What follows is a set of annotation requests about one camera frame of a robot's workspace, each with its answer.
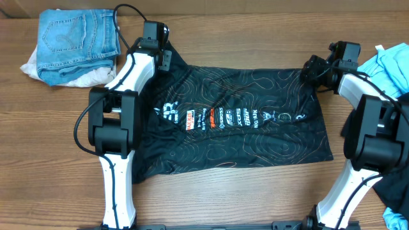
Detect black orange-patterned cycling jersey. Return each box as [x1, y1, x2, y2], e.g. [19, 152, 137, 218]
[132, 50, 333, 183]

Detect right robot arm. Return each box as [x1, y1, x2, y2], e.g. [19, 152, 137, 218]
[299, 41, 408, 230]

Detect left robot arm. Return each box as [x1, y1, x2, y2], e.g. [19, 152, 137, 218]
[88, 21, 171, 229]

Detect light blue t-shirt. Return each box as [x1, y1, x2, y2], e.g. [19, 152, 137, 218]
[358, 43, 408, 98]

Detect folded blue denim jeans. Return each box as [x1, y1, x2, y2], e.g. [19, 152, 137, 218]
[36, 9, 121, 86]

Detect folded white cloth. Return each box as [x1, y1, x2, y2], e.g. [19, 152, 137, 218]
[20, 26, 121, 88]

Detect plain black garment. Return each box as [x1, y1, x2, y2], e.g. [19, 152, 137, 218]
[340, 92, 409, 218]

